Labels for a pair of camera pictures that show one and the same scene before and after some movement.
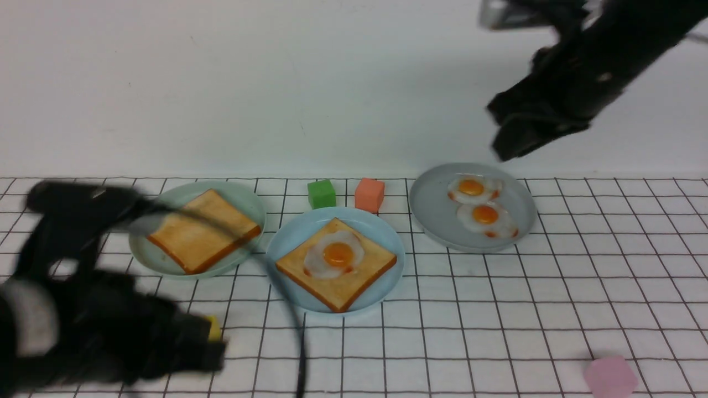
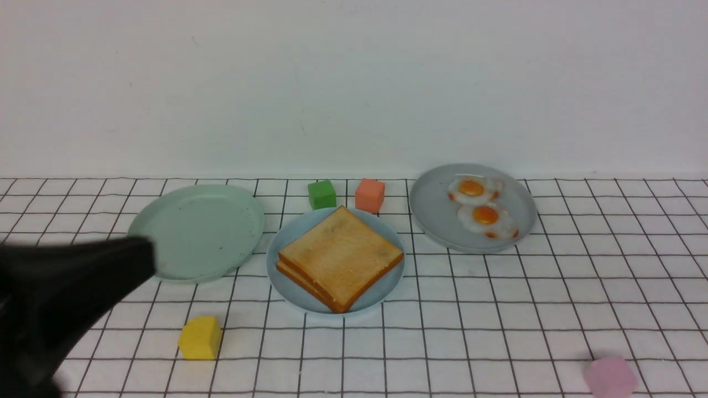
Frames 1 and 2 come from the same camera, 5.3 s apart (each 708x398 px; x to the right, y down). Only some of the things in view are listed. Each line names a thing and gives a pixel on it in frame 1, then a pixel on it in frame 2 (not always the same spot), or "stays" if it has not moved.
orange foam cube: x=369 y=194 stays
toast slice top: x=208 y=228 -> x=341 y=257
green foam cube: x=321 y=194 stays
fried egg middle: x=488 y=219 stays
